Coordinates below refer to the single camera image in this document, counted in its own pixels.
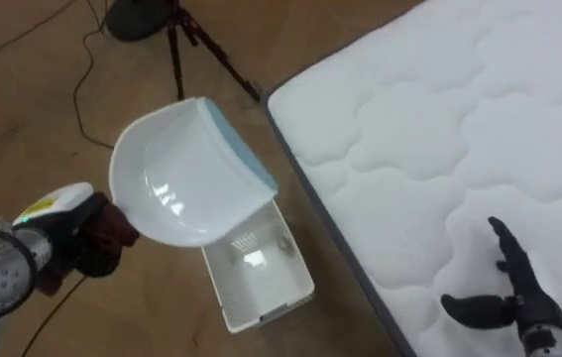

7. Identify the white dustpan with blue edge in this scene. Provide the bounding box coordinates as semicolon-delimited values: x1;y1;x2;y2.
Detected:
108;96;280;249

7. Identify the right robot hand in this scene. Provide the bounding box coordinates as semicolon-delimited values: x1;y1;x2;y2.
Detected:
440;215;562;343

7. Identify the thin black floor cable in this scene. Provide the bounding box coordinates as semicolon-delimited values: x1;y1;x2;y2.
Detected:
0;0;77;95

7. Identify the grey bed with white mattress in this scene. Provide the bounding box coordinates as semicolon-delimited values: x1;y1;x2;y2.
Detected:
265;0;562;357

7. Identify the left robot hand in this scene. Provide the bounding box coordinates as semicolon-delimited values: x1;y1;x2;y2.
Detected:
11;181;141;298

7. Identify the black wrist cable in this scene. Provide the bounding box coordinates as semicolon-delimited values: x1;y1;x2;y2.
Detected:
0;227;40;332

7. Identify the white plastic basket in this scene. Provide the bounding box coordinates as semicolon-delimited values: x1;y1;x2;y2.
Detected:
200;198;316;334

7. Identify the black tripod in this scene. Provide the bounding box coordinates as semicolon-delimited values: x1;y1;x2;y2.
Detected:
165;0;263;104

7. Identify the black round stand base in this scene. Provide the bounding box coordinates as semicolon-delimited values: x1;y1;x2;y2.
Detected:
105;0;178;43

